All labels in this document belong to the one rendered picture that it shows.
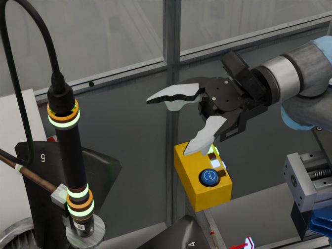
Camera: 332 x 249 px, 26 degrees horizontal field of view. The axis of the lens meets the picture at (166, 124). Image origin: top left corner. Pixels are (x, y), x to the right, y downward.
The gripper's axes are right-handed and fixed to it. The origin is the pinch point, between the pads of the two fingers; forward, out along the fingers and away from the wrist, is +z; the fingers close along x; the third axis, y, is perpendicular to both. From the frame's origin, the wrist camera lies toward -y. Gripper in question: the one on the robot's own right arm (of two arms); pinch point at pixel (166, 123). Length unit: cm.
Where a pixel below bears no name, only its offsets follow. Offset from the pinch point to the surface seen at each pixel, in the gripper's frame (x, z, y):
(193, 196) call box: 17, -18, 62
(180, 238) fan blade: 1.3, -4.3, 45.7
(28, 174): 9.7, 22.0, 11.3
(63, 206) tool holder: 1.3, 19.3, 12.2
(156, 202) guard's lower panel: 63, -32, 144
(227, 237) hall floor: 46, -55, 166
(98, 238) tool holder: -3.1, 15.6, 19.8
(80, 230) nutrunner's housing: -1.6, 18.1, 16.9
